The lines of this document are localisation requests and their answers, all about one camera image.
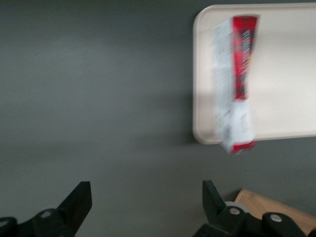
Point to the wooden board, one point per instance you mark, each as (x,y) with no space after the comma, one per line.
(271,205)

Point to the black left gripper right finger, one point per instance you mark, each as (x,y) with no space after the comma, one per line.
(222,219)

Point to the white rectangular tray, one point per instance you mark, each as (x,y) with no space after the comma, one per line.
(279,81)

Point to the red tartan shortbread box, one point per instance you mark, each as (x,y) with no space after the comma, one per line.
(234,98)

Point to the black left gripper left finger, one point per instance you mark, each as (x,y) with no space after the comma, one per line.
(74,207)

